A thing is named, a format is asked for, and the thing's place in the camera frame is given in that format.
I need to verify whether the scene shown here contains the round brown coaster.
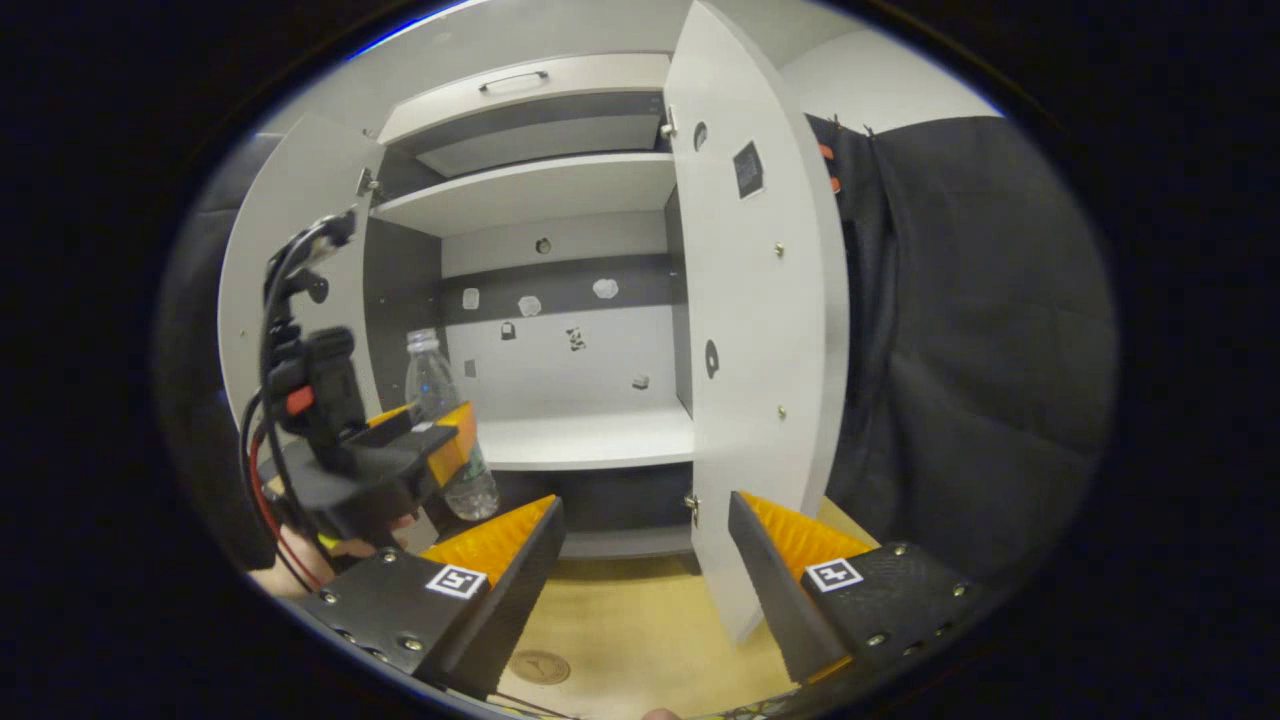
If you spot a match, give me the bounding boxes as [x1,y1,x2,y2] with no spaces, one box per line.
[509,650,572,686]

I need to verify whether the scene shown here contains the white cabinet drawer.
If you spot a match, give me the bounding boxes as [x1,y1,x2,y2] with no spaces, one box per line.
[375,52,673,146]

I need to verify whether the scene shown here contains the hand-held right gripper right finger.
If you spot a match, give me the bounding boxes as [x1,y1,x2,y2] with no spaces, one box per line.
[727,490,991,686]

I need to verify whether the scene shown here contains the red gripper cable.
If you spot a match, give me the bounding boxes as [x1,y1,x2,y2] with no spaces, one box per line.
[248,420,326,591]

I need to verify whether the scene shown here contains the clear plastic bottle green label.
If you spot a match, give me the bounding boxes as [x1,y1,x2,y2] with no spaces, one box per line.
[404,328,501,522]

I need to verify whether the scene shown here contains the black backdrop cloth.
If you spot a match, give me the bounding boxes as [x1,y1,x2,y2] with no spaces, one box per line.
[153,112,1119,601]

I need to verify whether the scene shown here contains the white cabinet shelf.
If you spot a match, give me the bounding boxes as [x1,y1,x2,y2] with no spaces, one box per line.
[370,152,679,238]

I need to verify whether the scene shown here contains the white cabinet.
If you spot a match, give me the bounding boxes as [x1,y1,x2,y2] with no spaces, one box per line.
[360,52,701,561]

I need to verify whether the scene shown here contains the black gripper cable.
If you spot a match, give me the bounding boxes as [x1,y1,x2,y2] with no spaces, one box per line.
[238,225,331,596]

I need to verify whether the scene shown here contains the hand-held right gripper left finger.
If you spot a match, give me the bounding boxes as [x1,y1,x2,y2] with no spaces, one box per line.
[297,495,566,701]

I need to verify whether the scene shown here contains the patterned flat object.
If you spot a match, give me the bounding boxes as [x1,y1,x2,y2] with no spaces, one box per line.
[715,698,801,720]

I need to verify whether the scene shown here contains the white cabinet door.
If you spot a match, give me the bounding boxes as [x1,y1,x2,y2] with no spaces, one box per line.
[218,112,386,451]
[663,0,851,643]

